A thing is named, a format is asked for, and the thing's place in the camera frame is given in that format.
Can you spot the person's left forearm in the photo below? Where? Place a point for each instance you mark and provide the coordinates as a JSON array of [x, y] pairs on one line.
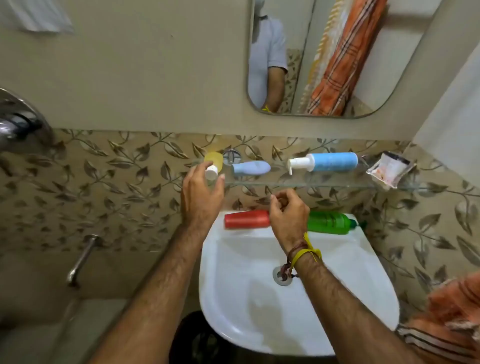
[[157, 296]]

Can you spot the glass wall shelf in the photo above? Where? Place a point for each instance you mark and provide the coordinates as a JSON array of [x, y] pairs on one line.
[[318, 182]]

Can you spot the chrome shower mixer knob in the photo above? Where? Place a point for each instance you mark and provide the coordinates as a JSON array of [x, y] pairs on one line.
[[18, 123]]

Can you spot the wall mirror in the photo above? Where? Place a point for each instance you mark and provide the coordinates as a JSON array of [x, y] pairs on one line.
[[337, 56]]

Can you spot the blue pump bottle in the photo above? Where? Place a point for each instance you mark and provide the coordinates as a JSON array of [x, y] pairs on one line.
[[330, 162]]

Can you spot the chrome sink drain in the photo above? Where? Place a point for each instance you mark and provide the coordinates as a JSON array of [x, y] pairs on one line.
[[279, 279]]

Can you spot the person's right forearm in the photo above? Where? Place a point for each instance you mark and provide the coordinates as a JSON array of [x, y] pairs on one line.
[[348, 318]]

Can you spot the chrome wall tap spout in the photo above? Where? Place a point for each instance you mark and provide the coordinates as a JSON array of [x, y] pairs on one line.
[[80, 262]]

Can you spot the person's right hand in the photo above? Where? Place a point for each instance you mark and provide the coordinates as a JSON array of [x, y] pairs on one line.
[[289, 221]]

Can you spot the light blue tube bottle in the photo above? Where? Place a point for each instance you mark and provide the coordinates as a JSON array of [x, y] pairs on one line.
[[251, 168]]

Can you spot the brown wrist thread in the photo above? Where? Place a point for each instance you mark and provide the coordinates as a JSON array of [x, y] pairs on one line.
[[288, 262]]

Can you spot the person's left hand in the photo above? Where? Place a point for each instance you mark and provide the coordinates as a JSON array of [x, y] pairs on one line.
[[200, 202]]

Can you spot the person's right fingers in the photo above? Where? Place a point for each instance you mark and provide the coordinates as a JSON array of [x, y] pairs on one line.
[[282, 198]]

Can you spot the clear soap dish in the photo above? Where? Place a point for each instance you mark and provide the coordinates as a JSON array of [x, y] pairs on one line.
[[390, 169]]

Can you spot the red bottle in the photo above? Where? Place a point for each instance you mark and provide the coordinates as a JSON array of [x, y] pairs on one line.
[[247, 219]]

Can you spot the person's left thumb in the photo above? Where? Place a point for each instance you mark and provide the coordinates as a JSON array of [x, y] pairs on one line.
[[221, 183]]

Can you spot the yellow bottle with white cap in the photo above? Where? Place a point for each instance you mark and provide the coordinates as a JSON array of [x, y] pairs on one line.
[[215, 161]]

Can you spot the white ceramic sink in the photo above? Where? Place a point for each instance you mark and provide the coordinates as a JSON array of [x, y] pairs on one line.
[[243, 300]]

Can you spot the yellow wrist thread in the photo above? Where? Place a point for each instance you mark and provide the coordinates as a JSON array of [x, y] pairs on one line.
[[304, 254]]

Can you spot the black bin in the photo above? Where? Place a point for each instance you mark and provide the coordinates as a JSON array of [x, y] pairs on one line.
[[198, 341]]

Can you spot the orange striped towel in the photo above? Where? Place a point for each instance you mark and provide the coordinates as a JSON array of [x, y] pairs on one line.
[[446, 318]]

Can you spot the white cloth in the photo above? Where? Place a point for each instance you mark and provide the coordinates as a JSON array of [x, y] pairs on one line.
[[41, 15]]

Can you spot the green bottle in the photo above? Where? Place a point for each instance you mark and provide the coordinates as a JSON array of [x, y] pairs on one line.
[[330, 222]]

